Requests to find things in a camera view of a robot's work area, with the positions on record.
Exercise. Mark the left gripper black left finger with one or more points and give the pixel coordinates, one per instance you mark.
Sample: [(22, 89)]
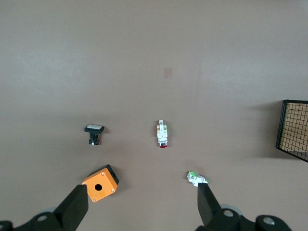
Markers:
[(72, 207)]

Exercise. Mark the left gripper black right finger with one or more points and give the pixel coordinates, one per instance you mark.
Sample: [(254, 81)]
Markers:
[(207, 204)]

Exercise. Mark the red push button white body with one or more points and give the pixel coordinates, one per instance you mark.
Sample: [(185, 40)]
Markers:
[(162, 134)]

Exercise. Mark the green push button white body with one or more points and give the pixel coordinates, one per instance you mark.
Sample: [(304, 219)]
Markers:
[(195, 178)]

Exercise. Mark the black square white-top button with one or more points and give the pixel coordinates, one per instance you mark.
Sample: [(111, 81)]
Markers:
[(94, 128)]

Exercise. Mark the orange button enclosure box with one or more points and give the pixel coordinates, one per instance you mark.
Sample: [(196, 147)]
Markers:
[(107, 179)]

